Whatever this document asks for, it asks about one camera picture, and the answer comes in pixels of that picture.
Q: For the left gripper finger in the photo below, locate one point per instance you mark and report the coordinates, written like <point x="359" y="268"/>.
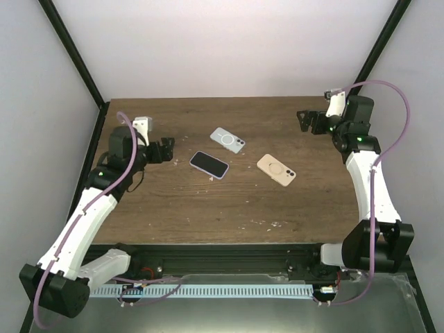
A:
<point x="166" y="153"/>
<point x="168" y="141"/>

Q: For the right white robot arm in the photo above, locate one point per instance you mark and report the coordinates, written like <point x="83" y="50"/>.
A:
<point x="380" y="240"/>

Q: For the light blue slotted cable duct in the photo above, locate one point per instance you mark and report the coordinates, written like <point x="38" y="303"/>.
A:
<point x="284" y="291"/>

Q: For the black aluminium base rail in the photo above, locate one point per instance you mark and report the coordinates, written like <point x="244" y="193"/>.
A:
<point x="298" y="261"/>

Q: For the phone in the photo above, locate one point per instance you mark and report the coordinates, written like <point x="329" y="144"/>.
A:
<point x="228" y="140"/>
<point x="209" y="165"/>

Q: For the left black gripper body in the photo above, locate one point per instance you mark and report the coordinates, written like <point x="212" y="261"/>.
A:
<point x="155" y="158"/>

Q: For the beige phone case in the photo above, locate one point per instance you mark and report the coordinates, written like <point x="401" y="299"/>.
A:
<point x="276" y="170"/>

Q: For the phone in clear case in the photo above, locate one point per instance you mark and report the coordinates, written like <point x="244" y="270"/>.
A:
<point x="228" y="140"/>

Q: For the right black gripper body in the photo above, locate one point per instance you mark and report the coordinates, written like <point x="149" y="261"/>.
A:
<point x="318" y="128"/>

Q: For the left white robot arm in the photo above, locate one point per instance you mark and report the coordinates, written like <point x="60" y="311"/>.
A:
<point x="60" y="281"/>

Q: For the left black frame post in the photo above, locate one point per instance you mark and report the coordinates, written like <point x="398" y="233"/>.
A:
<point x="68" y="43"/>

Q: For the black frame post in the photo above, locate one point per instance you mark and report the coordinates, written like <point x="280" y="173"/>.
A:
<point x="68" y="43"/>
<point x="383" y="38"/>

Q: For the right black frame post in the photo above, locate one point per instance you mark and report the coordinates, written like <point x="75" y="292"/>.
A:
<point x="383" y="38"/>

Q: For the metal front plate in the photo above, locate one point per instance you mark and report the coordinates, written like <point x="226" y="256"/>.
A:
<point x="389" y="304"/>

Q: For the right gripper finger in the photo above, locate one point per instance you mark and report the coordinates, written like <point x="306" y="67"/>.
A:
<point x="305" y="116"/>
<point x="306" y="125"/>

